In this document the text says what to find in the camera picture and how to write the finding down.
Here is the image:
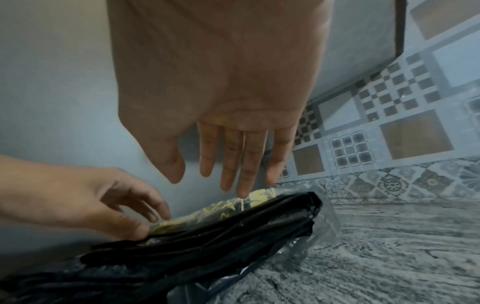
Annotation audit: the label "person's right hand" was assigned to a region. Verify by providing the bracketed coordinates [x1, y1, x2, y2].
[106, 0, 335, 199]

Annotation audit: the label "person's left hand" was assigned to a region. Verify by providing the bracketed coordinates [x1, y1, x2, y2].
[0, 154, 172, 241]

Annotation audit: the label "clear plastic packet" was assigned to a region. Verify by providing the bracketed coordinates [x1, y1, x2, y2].
[0, 182, 343, 304]

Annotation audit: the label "yellow paper label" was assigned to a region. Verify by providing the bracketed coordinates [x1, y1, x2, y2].
[150, 187, 280, 235]

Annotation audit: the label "black folded plastic bags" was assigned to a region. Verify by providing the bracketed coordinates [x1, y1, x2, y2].
[0, 191, 324, 304]

